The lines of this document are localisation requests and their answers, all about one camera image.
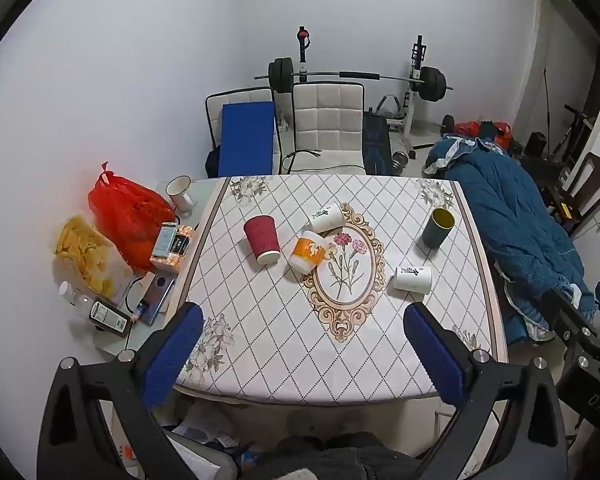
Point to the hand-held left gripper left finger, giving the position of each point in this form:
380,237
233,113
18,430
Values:
172,355

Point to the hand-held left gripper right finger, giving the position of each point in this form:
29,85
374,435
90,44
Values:
437,355

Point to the white cup with red mark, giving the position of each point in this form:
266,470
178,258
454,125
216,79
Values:
412,279

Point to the dark green cup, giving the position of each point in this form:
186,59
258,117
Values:
436,230

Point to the red ribbed paper cup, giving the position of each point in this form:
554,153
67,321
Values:
260,241

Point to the orange and white cup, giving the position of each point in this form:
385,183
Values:
307,252

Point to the white cup with black print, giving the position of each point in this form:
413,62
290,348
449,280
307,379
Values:
326,217

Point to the purple smartphone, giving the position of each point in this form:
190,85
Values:
156,297

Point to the dark bottle with label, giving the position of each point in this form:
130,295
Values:
110,317

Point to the orange tissue pack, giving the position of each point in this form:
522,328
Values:
166,263

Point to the floral diamond pattern tablecloth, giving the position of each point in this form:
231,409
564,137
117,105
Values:
260,320

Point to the blue quilted jacket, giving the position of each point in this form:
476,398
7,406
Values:
510,220

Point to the black small box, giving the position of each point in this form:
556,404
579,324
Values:
182,242

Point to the light blue small box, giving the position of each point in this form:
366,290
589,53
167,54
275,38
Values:
164,241

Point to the clear bottle with white cap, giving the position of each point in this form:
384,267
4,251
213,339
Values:
72,297

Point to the brown wooden chair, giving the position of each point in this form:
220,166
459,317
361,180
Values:
592,180

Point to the clear bag of yellow chips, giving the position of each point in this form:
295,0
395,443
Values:
87,255

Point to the dark grey clothing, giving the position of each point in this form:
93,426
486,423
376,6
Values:
340,460

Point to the red plastic bag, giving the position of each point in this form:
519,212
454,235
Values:
125,217

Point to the white mug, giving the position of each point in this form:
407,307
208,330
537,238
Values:
180,194

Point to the black cylinder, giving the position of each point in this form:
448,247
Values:
535,143

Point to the dumbbell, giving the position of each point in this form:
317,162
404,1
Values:
402,159

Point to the black and blue bench pad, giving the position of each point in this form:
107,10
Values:
376,142

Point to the blue cushion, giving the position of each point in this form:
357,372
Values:
246,137

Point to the white padded chair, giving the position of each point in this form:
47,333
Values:
327,125

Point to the white barbell rack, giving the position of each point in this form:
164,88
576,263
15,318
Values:
414,100

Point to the black barbell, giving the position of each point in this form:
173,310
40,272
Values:
432,82

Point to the white chair with black trim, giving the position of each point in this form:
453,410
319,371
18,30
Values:
240,95

